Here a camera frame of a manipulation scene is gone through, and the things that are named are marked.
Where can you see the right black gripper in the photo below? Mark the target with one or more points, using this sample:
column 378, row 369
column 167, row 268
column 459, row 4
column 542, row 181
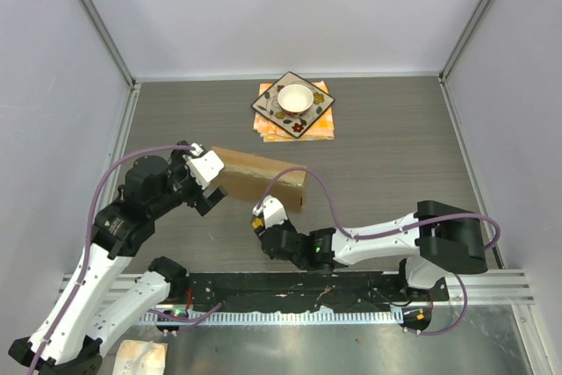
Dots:
column 286, row 224

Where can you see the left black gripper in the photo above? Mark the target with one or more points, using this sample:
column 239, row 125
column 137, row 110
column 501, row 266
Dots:
column 176, row 165

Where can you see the yellow utility knife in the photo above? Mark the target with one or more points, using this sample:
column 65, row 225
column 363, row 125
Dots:
column 257, row 225

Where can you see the brown cardboard express box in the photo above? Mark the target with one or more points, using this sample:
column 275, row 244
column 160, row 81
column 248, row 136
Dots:
column 247, row 176

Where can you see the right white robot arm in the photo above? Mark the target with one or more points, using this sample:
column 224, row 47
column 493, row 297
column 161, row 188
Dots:
column 434, row 241

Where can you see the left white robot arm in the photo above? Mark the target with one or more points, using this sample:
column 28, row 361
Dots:
column 136, row 191

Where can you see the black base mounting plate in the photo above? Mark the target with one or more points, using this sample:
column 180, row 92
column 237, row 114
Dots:
column 298, row 292

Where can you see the square floral ceramic plate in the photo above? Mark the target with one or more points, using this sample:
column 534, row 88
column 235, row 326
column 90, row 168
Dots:
column 296, row 126

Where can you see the orange checkered folded cloth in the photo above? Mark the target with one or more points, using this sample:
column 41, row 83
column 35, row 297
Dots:
column 322, row 130

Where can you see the white ceramic bowl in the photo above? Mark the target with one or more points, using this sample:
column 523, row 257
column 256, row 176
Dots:
column 295, row 99

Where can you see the white orange paper packet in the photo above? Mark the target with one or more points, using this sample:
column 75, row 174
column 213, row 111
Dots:
column 140, row 358

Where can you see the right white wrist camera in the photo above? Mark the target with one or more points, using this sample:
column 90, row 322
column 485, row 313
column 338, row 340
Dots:
column 271, row 210

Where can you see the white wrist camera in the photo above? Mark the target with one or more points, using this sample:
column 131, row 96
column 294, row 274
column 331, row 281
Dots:
column 271, row 210
column 204, row 165

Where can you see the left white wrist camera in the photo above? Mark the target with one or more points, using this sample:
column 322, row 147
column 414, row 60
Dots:
column 204, row 165

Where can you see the white slotted cable duct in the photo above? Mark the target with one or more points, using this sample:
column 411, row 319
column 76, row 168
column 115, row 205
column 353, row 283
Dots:
column 324, row 316

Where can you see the aluminium frame rail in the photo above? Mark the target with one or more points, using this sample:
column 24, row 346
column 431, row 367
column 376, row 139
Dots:
column 498, row 287

